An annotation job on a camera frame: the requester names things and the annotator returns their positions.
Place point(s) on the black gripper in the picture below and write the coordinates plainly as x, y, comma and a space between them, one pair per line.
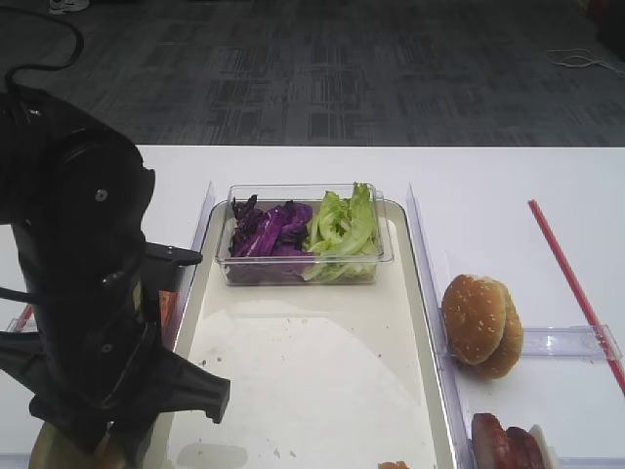
97, 365

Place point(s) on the bun half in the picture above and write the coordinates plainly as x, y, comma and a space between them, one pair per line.
54, 450

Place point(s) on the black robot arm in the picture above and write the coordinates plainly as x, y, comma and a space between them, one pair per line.
74, 192

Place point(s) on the red tomato slices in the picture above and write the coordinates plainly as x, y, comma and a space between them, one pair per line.
167, 305

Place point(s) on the green lettuce leaves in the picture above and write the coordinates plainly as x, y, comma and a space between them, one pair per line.
343, 235

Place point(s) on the brown meat patty rear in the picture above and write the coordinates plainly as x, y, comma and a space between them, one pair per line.
525, 449

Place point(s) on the left red strip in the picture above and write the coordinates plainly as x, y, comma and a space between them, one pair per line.
23, 320

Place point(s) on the red strip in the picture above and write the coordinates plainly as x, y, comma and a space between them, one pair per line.
23, 320
582, 300

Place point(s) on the purple cabbage leaves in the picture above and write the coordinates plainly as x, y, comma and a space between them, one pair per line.
278, 232

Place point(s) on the silver metal tray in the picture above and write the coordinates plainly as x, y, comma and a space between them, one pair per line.
322, 376

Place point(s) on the clear plastic salad container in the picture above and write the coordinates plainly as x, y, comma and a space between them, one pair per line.
252, 271

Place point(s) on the orange food scrap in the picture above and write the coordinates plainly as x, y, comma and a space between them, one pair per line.
393, 465

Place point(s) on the sesame top bun front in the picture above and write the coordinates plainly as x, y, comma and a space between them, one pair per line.
474, 311

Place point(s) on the sesame bun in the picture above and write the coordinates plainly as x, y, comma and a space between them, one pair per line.
508, 352
474, 311

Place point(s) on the white shoes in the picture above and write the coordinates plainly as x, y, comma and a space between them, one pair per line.
64, 7

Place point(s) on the sesame top bun rear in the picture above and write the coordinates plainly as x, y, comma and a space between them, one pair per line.
508, 352

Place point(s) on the right red strip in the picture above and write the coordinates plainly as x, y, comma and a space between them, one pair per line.
582, 300

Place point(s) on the white plastic patty stopper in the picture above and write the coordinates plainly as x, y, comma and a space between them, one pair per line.
549, 456

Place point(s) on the clear tomato holder rail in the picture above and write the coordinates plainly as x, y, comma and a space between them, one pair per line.
32, 326

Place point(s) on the right clear vertical rail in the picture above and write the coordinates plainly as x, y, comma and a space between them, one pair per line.
457, 435

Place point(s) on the clear right bun rail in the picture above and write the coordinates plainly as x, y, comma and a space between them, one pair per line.
588, 343

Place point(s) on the clear patty holder rail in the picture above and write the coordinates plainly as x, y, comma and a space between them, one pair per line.
591, 463

